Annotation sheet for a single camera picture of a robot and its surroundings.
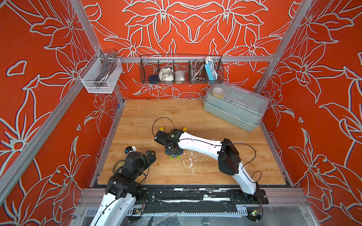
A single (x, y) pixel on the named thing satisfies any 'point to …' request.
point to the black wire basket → (157, 69)
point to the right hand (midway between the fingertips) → (168, 154)
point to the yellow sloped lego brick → (161, 129)
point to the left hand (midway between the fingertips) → (151, 155)
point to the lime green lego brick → (178, 157)
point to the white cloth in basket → (166, 74)
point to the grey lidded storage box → (234, 105)
